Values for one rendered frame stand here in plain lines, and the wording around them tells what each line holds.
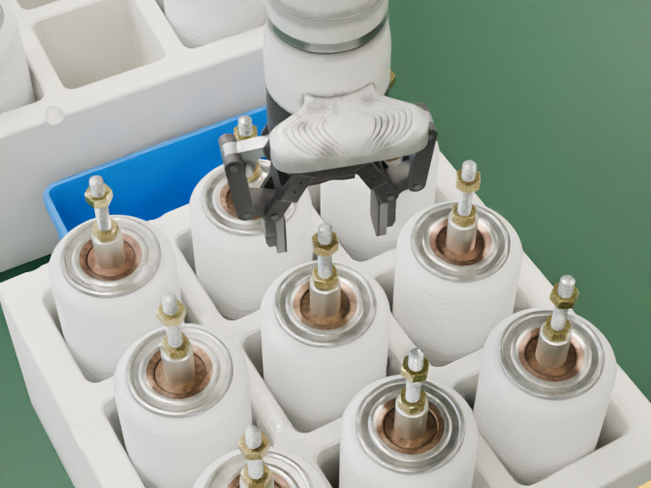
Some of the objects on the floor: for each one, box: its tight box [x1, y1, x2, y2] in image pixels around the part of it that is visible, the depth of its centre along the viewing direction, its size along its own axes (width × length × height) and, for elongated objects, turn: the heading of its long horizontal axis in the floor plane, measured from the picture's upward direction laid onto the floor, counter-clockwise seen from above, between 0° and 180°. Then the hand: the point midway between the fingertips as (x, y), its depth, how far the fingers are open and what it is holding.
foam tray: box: [0, 0, 266, 272], centre depth 145 cm, size 39×39×18 cm
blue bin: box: [43, 106, 268, 241], centre depth 133 cm, size 30×11×12 cm, turn 117°
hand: (328, 223), depth 96 cm, fingers open, 6 cm apart
